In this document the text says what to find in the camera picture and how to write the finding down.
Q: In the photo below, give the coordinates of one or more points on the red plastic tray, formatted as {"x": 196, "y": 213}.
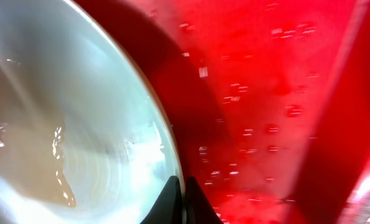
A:
{"x": 269, "y": 101}

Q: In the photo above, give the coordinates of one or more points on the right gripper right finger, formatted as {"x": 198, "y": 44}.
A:
{"x": 200, "y": 205}

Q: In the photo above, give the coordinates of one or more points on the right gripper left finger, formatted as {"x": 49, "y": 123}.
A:
{"x": 167, "y": 209}

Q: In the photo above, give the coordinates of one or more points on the light blue plate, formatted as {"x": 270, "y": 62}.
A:
{"x": 82, "y": 139}

